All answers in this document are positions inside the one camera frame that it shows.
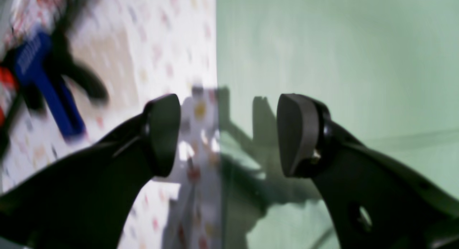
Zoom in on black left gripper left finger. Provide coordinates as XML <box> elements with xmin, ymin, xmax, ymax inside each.
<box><xmin>0</xmin><ymin>94</ymin><xmax>181</xmax><ymax>249</ymax></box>

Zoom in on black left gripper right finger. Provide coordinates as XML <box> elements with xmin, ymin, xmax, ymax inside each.
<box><xmin>276</xmin><ymin>94</ymin><xmax>459</xmax><ymax>249</ymax></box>

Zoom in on light green T-shirt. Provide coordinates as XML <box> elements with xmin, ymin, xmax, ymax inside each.
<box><xmin>217</xmin><ymin>0</ymin><xmax>458</xmax><ymax>249</ymax></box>

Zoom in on blue clamp tool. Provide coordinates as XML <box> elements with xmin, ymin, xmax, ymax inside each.
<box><xmin>14</xmin><ymin>30</ymin><xmax>85</xmax><ymax>139</ymax></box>

